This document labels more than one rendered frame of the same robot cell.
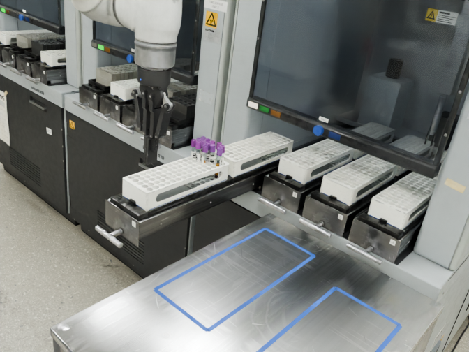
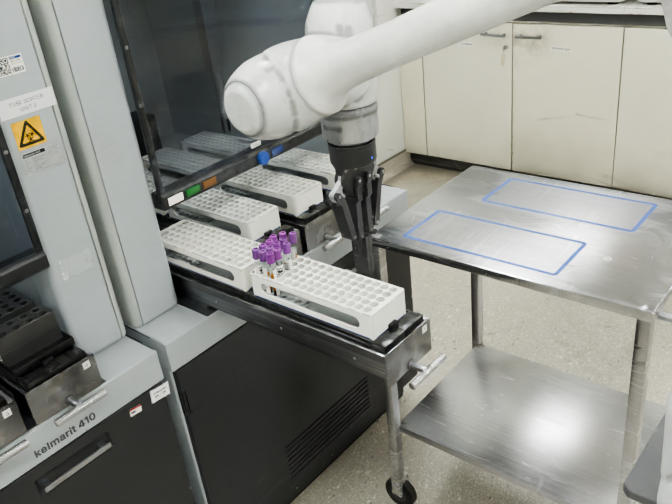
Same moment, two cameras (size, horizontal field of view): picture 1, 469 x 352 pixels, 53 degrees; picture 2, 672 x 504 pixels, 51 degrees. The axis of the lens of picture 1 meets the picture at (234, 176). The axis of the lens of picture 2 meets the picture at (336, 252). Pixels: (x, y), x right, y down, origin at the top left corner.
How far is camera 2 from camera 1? 1.62 m
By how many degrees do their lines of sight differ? 74
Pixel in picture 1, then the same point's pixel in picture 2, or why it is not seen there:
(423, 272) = (386, 194)
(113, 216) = (398, 362)
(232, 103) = (129, 229)
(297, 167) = (270, 214)
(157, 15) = not seen: hidden behind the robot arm
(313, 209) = (314, 233)
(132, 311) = (593, 279)
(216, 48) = (60, 173)
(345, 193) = (317, 193)
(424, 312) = (487, 171)
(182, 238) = (181, 481)
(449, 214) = not seen: hidden behind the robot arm
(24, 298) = not seen: outside the picture
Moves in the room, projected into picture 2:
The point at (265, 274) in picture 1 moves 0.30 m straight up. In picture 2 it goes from (487, 228) to (486, 89)
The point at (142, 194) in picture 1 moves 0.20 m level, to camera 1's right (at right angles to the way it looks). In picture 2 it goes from (400, 298) to (394, 245)
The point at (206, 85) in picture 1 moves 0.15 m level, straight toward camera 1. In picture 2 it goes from (68, 246) to (150, 235)
